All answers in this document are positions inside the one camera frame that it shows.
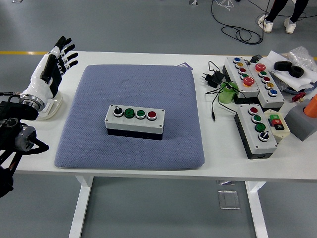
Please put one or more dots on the grey block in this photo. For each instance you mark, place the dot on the grey block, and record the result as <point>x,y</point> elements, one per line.
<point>297,121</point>

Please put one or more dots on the grey four-button control box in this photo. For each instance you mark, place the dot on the grey four-button control box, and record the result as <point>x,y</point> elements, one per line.
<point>148,127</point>
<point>262,146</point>

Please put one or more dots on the red valve knob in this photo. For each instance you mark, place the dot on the red valve knob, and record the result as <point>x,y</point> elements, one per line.
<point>298,96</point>

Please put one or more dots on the blue rimmed plate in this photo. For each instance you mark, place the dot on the blue rimmed plate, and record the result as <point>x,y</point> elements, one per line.
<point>289,90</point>

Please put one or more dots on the white table leg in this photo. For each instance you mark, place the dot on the white table leg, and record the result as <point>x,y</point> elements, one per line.
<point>79,210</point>
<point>257,213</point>

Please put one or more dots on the metal floor socket plate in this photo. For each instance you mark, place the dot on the metal floor socket plate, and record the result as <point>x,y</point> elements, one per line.
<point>229,199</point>

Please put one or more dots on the person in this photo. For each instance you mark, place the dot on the person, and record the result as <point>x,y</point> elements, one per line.
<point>275,10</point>

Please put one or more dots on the blue-grey woven mat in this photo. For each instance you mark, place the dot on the blue-grey woven mat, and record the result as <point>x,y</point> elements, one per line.
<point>161,153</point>

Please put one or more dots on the green tape roll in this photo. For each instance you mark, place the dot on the green tape roll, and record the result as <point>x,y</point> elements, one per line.
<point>225,96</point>

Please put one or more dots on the beige tray with white switch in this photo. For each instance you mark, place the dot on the beige tray with white switch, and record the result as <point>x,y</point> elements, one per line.
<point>55,107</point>

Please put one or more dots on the black power adapter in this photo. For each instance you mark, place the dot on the black power adapter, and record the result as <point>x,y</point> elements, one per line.
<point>213,79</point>

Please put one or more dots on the white paper sheet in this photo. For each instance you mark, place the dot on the white paper sheet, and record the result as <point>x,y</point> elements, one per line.
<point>297,82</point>

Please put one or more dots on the clear bubble wrap bag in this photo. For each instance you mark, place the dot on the clear bubble wrap bag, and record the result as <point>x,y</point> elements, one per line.
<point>301,55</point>

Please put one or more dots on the purple edged card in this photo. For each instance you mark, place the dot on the purple edged card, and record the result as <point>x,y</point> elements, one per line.
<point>187,66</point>

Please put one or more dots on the cream three-button switch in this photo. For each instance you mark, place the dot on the cream three-button switch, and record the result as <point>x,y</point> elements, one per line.
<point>282,133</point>

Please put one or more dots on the small black device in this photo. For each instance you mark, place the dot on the small black device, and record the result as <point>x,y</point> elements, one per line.
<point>255,59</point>

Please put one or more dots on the orange cylinder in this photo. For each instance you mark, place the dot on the orange cylinder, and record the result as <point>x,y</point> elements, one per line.
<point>312,107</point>

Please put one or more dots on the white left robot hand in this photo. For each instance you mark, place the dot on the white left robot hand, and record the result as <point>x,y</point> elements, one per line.
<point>39,85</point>

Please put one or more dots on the five-button box with red mushroom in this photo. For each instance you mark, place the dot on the five-button box with red mushroom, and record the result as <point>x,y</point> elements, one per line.
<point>275,99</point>
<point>232,68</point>

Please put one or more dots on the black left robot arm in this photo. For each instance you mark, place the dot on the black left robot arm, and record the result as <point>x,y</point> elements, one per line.
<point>10,111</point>

